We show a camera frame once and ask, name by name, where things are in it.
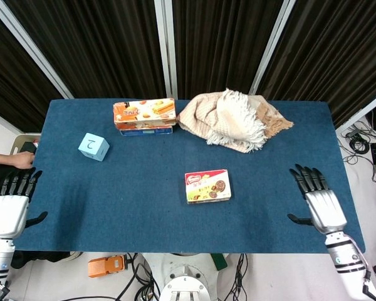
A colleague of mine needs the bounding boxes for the beige plastic bin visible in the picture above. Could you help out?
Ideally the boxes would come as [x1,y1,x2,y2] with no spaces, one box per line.
[9,133,41,156]

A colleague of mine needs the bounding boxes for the beige fringed cloth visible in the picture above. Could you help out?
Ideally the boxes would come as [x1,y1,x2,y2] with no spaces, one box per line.
[176,88,295,154]

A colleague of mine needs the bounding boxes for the green block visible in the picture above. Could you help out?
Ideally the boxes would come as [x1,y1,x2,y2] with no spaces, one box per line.
[210,253,229,271]

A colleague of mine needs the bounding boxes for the small red cookie box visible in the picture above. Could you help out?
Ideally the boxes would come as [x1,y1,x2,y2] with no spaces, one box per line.
[184,169,233,205]

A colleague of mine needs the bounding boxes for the flat blue box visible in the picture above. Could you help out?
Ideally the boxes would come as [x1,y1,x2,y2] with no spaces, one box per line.
[118,124,174,137]

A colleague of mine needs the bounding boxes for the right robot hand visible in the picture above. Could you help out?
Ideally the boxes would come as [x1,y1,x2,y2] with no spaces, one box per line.
[286,164,348,235]

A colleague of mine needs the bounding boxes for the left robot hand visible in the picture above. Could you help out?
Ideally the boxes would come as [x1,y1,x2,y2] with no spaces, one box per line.
[0,167,48,240]

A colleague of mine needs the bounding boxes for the black cable bundle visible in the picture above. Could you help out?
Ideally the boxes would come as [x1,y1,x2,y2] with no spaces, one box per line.
[338,120,376,167]

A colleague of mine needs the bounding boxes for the person's hand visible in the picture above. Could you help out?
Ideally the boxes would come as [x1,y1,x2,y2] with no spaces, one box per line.
[11,150,36,170]

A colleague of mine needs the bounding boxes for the orange wafer roll box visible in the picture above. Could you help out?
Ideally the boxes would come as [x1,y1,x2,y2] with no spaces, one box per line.
[112,98,177,130]

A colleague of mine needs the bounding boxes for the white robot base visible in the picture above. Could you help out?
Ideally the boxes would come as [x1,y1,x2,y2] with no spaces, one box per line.
[142,252,229,301]

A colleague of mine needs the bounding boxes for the light blue number cube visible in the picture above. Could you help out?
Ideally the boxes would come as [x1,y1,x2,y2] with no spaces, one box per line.
[78,132,110,162]

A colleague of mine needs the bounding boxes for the orange foot pedal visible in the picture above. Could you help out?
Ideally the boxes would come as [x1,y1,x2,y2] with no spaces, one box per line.
[87,255,128,279]

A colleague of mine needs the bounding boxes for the blue table mat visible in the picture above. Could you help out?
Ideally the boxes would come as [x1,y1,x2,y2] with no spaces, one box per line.
[14,98,367,254]

